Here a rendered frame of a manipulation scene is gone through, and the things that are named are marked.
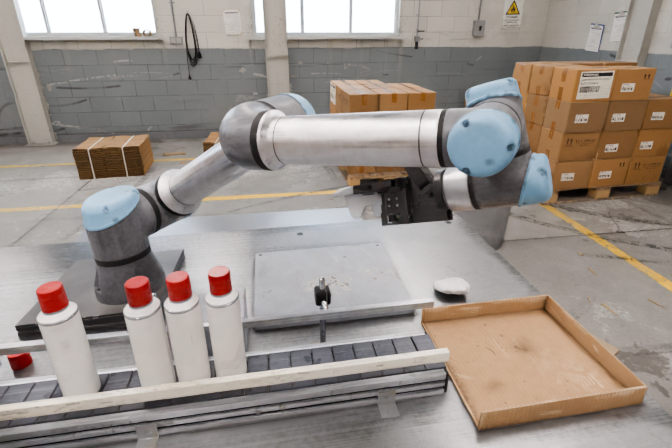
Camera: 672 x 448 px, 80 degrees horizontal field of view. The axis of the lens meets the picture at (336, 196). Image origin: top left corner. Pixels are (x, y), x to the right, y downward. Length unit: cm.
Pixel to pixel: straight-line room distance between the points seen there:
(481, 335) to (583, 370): 18
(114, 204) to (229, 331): 41
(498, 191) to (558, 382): 40
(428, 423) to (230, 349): 34
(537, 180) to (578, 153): 333
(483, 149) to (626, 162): 389
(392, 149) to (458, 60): 594
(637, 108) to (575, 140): 57
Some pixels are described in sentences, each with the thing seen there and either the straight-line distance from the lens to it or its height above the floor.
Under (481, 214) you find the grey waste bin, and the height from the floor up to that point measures 29.
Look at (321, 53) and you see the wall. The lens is 590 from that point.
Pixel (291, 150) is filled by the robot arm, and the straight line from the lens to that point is 59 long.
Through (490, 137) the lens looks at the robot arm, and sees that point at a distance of 48.
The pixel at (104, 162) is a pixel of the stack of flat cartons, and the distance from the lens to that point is 479.
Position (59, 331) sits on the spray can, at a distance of 72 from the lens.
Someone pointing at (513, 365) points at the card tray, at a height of 83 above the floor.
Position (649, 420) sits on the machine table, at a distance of 92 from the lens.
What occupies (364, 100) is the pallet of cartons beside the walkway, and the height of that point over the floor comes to 84.
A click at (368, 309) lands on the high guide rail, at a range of 75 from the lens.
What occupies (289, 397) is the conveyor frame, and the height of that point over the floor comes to 87.
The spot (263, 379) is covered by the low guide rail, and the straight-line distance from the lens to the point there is 71.
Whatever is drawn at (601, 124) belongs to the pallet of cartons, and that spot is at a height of 71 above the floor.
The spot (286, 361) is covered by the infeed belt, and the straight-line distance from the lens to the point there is 78.
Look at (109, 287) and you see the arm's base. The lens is 102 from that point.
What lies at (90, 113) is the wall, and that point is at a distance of 645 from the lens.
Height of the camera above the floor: 142
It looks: 22 degrees down
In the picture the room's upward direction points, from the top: straight up
